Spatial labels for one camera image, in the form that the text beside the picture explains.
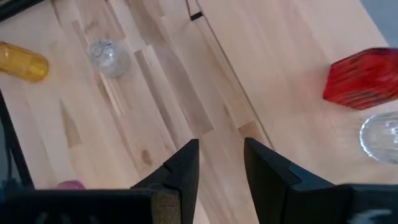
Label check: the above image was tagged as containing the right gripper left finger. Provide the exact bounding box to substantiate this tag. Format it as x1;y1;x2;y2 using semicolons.
130;139;200;224

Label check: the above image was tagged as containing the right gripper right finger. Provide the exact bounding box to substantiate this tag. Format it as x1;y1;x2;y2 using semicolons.
244;138;352;224

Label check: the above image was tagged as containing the clear ribbed glass vase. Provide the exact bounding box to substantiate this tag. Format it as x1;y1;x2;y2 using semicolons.
359;111;398;165

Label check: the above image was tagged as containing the wide red ribbed glass vase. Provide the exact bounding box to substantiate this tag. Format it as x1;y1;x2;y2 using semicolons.
322;47;398;111

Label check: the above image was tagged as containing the squat clear glass vase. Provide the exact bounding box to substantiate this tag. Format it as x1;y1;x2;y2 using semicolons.
88;39;131;79

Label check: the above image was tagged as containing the ribbed yellow glass vase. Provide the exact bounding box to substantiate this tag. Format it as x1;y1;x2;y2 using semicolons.
0;41;50;83

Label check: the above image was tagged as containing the small pink glass vase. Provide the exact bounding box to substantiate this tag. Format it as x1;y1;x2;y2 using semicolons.
55;179;86;190

